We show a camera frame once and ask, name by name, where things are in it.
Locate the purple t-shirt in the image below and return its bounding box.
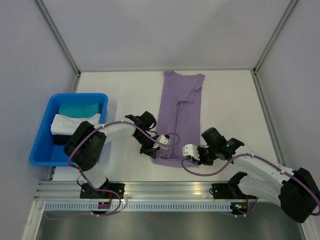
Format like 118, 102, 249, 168
152, 70, 205, 168

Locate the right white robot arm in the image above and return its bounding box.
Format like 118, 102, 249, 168
197, 127, 320, 223

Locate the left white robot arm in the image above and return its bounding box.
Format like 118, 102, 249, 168
64, 111, 160, 198

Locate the teal rolled t-shirt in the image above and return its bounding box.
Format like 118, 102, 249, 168
58, 102, 100, 118

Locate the white rolled t-shirt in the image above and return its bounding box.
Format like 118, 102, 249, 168
50, 113, 101, 136

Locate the black rolled t-shirt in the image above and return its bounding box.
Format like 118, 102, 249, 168
52, 134, 72, 145

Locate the blue plastic bin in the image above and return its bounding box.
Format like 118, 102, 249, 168
29, 93, 108, 167

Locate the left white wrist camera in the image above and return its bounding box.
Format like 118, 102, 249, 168
153, 134, 171, 150

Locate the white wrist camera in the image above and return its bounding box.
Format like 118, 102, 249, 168
153, 134, 171, 150
182, 144, 200, 161

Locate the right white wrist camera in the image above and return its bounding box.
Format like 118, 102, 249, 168
182, 144, 200, 161

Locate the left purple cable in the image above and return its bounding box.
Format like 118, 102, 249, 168
67, 121, 181, 195

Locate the purple cable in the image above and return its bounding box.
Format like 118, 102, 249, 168
67, 121, 181, 195
181, 154, 320, 216

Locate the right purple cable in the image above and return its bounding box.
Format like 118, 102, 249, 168
181, 154, 320, 216

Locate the aluminium rail base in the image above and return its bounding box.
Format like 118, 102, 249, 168
33, 181, 307, 201

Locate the slotted white cable duct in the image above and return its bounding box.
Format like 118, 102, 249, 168
44, 201, 247, 212

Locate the left aluminium frame post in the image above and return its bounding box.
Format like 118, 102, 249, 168
33, 0, 81, 76

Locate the aluminium frame post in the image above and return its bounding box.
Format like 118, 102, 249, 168
33, 0, 81, 76
252, 0, 300, 75

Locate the right aluminium frame post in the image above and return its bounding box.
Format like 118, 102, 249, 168
252, 0, 300, 75

